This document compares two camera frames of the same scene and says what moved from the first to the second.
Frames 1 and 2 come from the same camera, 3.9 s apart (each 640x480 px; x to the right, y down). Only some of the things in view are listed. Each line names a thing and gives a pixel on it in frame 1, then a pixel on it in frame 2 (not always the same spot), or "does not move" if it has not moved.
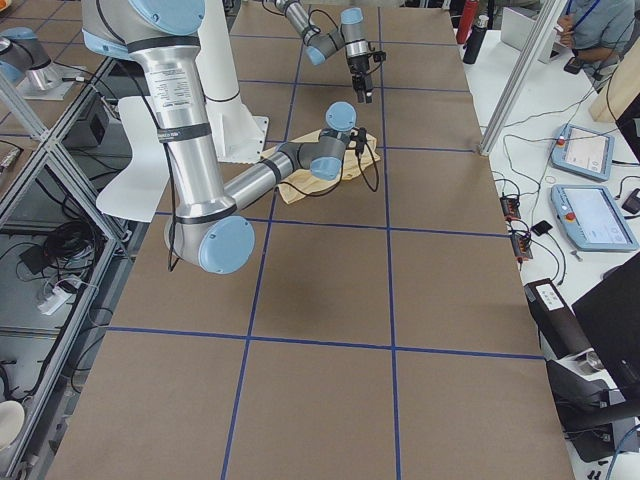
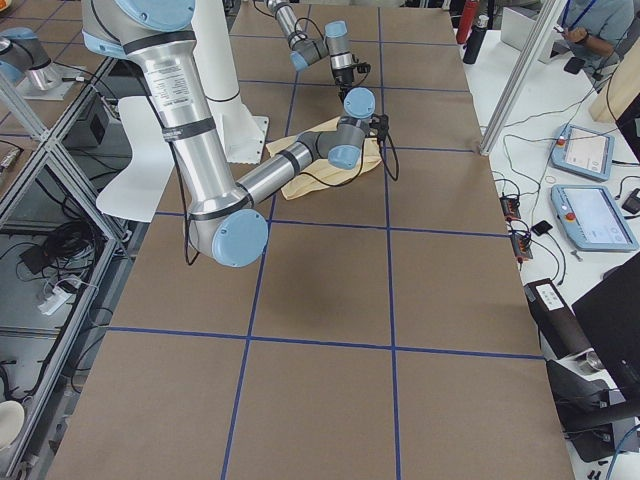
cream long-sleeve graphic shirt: (304, 182) does not move
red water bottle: (467, 19) does not move
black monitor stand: (592, 352) does not move
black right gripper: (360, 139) → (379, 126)
